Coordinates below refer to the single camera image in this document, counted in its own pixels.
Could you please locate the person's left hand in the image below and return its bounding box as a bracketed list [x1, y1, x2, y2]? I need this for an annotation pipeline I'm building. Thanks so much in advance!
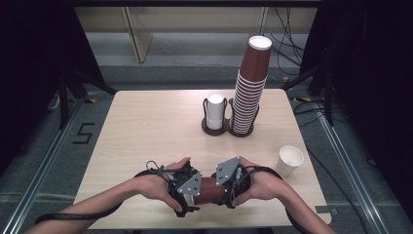
[133, 156, 193, 215]

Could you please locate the bundle of hanging black cables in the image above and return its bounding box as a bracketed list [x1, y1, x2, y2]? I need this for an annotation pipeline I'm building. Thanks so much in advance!
[272, 7, 307, 70]

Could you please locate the right hand-held gripper cable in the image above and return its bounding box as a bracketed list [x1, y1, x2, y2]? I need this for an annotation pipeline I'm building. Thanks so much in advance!
[241, 165, 314, 234]

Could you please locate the hand-held gripper cable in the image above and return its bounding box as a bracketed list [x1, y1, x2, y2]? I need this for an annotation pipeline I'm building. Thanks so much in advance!
[33, 160, 197, 226]
[241, 165, 314, 234]

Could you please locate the aluminium floor rail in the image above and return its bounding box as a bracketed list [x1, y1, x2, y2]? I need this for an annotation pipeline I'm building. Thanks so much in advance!
[0, 96, 88, 234]
[312, 105, 392, 234]

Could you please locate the person's right hand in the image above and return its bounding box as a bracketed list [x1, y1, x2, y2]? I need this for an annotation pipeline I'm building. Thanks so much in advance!
[231, 157, 287, 208]

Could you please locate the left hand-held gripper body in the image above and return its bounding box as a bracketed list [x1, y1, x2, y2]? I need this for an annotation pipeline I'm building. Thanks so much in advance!
[167, 165, 205, 209]

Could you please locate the black curtain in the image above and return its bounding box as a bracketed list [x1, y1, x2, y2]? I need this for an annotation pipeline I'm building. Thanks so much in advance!
[299, 0, 413, 225]
[0, 0, 105, 174]

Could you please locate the left hand-held gripper cable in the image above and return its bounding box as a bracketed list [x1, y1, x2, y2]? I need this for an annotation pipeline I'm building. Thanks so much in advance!
[33, 160, 197, 226]

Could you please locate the black floor cable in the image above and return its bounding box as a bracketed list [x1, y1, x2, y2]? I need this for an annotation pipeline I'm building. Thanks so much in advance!
[292, 99, 370, 234]

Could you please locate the white paper drinking cup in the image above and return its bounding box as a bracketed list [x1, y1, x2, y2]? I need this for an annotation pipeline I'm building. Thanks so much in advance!
[278, 144, 306, 178]

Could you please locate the brown paper drinking cup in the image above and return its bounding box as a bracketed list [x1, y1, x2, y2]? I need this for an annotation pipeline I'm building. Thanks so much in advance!
[193, 175, 229, 207]

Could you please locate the black metal stand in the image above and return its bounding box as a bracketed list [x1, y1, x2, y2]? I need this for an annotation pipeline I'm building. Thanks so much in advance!
[282, 59, 336, 127]
[56, 62, 119, 131]

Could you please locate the dark double cup holder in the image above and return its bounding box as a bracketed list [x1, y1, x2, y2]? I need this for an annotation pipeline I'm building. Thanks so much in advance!
[201, 97, 261, 138]

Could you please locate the stack of brown cups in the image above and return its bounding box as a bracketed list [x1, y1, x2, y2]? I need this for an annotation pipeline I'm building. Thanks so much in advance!
[229, 35, 274, 136]

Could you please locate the beige shelf unit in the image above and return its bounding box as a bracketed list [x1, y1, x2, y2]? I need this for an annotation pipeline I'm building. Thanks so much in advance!
[74, 7, 319, 64]

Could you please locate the stack of white cups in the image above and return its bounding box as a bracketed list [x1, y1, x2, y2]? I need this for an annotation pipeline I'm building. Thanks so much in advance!
[206, 94, 225, 132]

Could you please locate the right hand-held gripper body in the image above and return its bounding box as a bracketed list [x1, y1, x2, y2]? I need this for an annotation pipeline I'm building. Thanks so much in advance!
[212, 155, 253, 209]

